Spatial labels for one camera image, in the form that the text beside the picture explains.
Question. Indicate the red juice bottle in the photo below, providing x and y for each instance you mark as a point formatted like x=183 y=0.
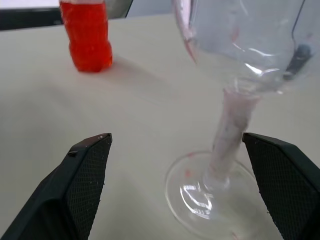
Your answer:
x=87 y=40

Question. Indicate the clear wine glass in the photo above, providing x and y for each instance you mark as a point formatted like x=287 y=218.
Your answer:
x=232 y=130

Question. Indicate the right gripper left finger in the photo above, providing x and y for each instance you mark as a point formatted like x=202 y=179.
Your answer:
x=62 y=195

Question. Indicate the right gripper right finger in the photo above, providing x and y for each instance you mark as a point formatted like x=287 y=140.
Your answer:
x=290 y=187

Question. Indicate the dark grey laptop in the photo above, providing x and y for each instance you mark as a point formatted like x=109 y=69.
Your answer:
x=25 y=18

